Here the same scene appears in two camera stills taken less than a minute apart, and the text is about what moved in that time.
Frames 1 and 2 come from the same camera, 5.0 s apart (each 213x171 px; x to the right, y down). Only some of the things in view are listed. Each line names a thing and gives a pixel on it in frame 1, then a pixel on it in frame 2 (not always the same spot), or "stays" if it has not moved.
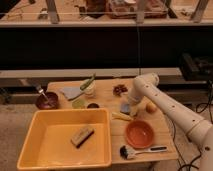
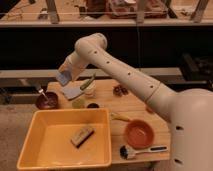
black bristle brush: [127, 152] stays
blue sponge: [125, 107] → [63, 77]
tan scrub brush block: [81, 136] stays
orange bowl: [140, 134] stays
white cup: [90, 90] stays
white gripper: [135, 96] → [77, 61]
